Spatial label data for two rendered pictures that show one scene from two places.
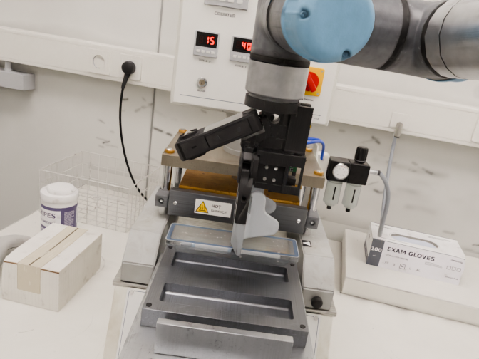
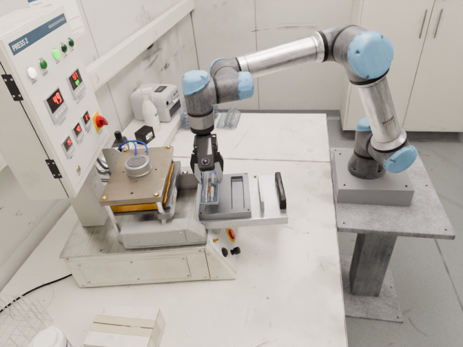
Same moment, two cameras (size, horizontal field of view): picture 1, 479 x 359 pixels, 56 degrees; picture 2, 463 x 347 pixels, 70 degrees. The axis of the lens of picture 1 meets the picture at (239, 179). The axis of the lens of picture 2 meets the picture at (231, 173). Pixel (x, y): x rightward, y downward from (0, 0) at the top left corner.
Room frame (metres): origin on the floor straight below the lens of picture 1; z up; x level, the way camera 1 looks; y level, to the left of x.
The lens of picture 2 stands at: (0.44, 0.84, 1.71)
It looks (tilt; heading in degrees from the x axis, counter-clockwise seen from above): 37 degrees down; 274
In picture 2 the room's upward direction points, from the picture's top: 6 degrees counter-clockwise
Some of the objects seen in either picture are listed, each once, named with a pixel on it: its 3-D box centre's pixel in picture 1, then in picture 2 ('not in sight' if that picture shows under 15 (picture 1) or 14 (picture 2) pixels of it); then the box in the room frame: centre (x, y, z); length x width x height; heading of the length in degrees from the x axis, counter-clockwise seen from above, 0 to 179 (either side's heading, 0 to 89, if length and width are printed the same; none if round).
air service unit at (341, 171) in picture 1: (343, 179); (122, 151); (0.93, -0.22, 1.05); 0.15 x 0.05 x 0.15; 91
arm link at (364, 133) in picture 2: not in sight; (372, 135); (-0.04, -0.30, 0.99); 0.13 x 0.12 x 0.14; 104
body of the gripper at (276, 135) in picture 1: (271, 144); (204, 140); (0.58, -0.03, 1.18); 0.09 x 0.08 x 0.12; 91
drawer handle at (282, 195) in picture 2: not in sight; (280, 189); (0.35, -0.01, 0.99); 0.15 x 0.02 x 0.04; 91
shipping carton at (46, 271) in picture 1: (55, 263); (127, 333); (0.83, 0.36, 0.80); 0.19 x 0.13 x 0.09; 170
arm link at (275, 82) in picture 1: (276, 81); (200, 118); (0.58, -0.03, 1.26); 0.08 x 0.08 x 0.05
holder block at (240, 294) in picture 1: (227, 290); (224, 195); (0.53, -0.01, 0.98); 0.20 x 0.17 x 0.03; 91
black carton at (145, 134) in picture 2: not in sight; (145, 135); (1.00, -0.72, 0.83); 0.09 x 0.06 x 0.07; 65
